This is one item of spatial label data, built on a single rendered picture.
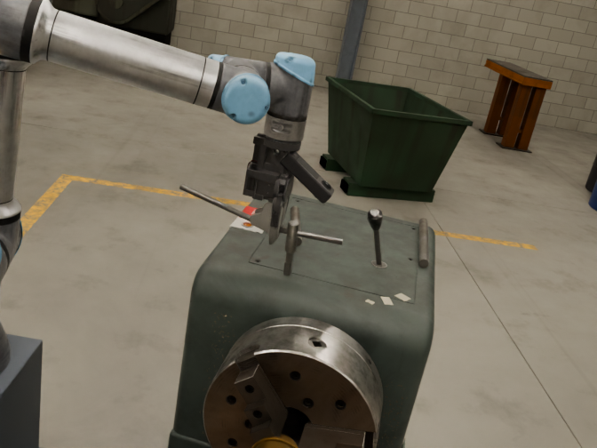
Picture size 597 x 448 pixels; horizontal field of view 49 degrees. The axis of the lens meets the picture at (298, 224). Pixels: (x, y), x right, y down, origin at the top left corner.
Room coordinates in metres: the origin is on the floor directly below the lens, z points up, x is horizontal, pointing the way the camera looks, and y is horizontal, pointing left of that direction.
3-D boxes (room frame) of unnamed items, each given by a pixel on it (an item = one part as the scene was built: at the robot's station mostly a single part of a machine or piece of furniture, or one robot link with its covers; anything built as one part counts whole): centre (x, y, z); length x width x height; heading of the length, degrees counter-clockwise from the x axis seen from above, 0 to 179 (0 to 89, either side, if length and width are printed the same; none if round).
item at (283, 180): (1.18, 0.07, 1.47); 0.09 x 0.08 x 0.12; 82
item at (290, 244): (1.18, 0.01, 1.31); 0.02 x 0.02 x 0.12
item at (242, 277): (1.38, -0.09, 1.06); 0.59 x 0.48 x 0.39; 172
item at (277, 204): (1.16, 0.05, 1.41); 0.05 x 0.02 x 0.09; 172
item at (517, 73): (9.70, -2.67, 0.50); 1.61 x 0.44 x 1.00; 7
